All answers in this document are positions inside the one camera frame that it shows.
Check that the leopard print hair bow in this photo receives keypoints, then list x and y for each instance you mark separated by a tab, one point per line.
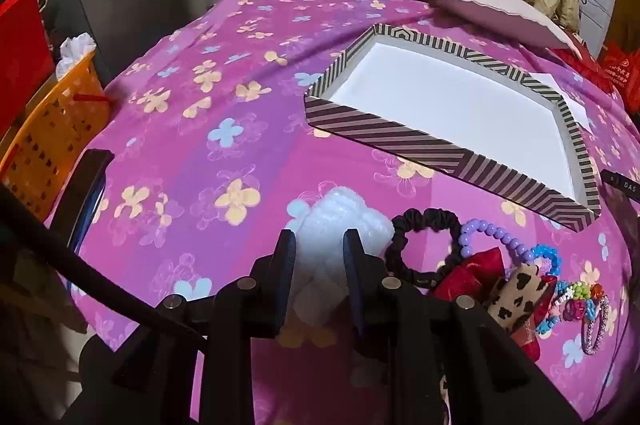
520	290

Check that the red satin hair bow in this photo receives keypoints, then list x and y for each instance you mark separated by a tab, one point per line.
475	270

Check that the dark phone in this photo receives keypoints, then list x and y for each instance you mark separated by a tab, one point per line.
80	185

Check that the white paper sheet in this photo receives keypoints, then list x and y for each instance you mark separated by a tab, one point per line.
555	85

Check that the red paper bag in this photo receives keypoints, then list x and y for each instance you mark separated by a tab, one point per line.
20	45

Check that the orange plastic basket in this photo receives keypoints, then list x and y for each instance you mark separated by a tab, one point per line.
45	140

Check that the white crumpled tissue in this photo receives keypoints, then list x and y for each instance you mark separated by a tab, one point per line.
75	47

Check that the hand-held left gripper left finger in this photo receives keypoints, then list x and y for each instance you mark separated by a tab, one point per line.
282	285

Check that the white pink pillow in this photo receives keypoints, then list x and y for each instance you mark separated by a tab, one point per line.
490	10

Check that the striped cardboard box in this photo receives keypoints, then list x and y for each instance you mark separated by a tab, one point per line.
400	145

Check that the white fluffy scrunchie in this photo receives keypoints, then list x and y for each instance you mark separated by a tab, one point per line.
340	215

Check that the black scrunchie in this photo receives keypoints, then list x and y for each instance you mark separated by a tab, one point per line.
430	214

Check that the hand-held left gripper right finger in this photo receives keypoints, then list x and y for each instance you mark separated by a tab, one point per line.
352	285

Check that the red gift bags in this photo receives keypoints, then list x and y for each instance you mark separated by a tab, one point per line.
620	70

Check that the pink floral bed sheet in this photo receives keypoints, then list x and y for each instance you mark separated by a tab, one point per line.
200	155

